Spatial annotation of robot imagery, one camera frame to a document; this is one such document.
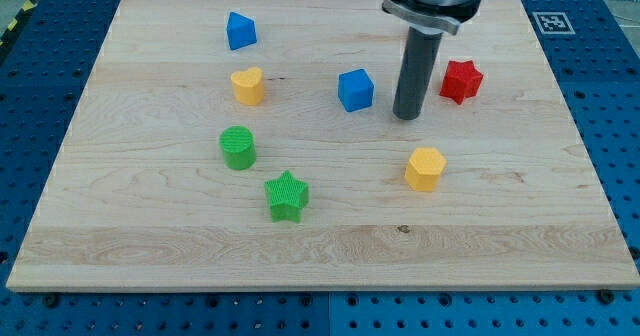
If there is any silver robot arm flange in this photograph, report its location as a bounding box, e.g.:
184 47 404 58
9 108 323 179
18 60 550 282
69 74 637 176
381 0 481 35

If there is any green star block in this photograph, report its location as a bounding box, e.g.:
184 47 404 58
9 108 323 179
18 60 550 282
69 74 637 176
264 170 310 223

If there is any yellow hexagon block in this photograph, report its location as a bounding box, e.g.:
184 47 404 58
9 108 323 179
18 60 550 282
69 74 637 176
404 147 447 192

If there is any red star block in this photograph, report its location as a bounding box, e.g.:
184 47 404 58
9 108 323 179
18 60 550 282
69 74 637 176
439 60 484 105

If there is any blue cube block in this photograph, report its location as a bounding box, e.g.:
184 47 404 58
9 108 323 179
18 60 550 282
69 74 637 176
338 69 374 112

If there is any green cylinder block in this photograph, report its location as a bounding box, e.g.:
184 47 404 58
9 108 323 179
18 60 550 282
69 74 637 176
219 125 257 170

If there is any wooden board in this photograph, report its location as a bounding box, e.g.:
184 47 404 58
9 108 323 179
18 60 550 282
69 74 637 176
7 0 639 293

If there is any yellow heart block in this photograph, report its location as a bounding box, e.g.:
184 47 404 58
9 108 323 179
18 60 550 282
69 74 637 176
230 66 265 106

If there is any blue triangle block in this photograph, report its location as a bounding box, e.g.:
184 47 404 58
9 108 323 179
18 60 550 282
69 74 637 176
226 12 257 50

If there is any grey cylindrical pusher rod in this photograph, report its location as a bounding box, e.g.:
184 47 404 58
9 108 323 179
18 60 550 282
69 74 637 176
393 27 442 120

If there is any white fiducial marker tag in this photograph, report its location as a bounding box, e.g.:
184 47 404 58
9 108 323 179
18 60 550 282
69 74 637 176
532 11 575 35

